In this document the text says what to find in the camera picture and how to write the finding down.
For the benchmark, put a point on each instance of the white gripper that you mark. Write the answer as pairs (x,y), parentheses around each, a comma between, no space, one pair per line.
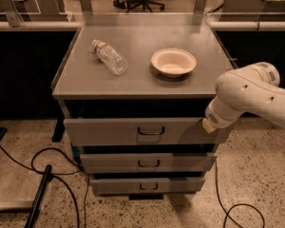
(213,118)

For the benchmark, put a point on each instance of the grey middle drawer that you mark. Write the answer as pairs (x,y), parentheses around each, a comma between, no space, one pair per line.
(144,163)

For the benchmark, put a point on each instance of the black pole on floor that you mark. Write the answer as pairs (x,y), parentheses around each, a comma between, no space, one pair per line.
(34,210)

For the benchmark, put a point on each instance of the grey top drawer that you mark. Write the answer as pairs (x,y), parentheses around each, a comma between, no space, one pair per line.
(141,131)

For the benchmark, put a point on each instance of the clear plastic water bottle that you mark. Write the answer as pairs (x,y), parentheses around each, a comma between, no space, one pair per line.
(113,61)

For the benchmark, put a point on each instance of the grey drawer cabinet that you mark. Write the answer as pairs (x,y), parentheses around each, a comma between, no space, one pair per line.
(86,90)

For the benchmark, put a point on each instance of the white horizontal rail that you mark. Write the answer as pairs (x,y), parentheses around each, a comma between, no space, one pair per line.
(220,26)

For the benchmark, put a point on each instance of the grey bottom drawer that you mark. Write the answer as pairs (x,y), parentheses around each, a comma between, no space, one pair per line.
(117,187)

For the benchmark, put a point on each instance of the white paper bowl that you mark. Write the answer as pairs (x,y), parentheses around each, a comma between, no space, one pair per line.
(173,62)

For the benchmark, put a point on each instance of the grey drawer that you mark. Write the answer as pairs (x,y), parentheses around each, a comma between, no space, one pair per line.
(144,163)
(141,131)
(117,187)

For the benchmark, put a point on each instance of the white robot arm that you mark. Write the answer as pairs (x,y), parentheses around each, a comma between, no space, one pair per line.
(253,89)

